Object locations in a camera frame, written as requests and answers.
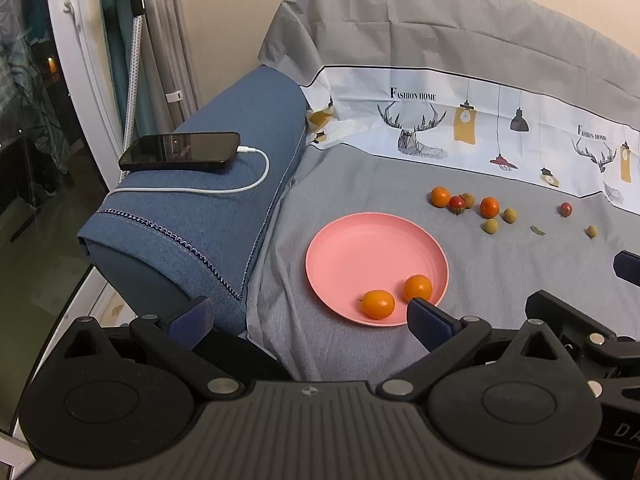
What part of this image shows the grey printed sheet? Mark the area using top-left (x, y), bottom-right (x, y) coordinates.
top-left (245, 0), bottom-right (640, 382)

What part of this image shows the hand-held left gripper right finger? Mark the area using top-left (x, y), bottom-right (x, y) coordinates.
top-left (375, 297), bottom-right (559, 402)

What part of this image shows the black smartphone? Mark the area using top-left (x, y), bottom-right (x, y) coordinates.
top-left (118, 132), bottom-right (242, 174)

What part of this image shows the teal curtain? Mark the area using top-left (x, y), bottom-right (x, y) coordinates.
top-left (96, 0), bottom-right (157, 138)

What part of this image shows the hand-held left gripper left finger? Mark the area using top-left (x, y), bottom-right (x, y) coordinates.
top-left (62, 296), bottom-right (246, 402)

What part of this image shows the pink plate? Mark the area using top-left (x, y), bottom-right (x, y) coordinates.
top-left (305, 212), bottom-right (450, 328)

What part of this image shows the white window frame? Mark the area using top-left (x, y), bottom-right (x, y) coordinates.
top-left (44, 0), bottom-right (132, 196)

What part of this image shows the grey curtain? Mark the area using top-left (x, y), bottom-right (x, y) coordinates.
top-left (142, 0), bottom-right (202, 128)

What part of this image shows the blue sofa armrest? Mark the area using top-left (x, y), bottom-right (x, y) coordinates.
top-left (76, 64), bottom-right (311, 337)

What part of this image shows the white braided hose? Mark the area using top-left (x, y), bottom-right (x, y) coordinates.
top-left (119, 0), bottom-right (149, 181)

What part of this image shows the white charging cable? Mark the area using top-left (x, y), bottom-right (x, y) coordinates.
top-left (107, 146), bottom-right (271, 197)

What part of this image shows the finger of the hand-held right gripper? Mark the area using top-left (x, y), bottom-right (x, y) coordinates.
top-left (613, 250), bottom-right (640, 287)
top-left (524, 289), bottom-right (622, 361)

